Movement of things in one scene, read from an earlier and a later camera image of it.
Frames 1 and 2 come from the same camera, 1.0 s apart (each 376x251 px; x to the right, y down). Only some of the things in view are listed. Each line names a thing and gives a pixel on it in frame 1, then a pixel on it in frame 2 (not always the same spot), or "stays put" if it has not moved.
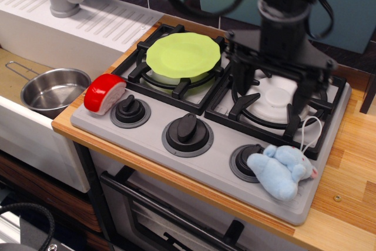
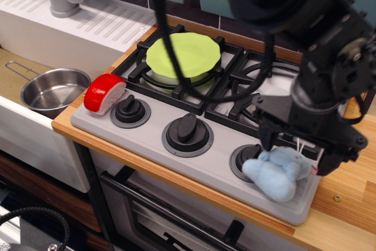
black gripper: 247,44 → 328,129
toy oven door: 141,212 stays put
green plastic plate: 184,54 stays put
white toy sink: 91,40 stays put
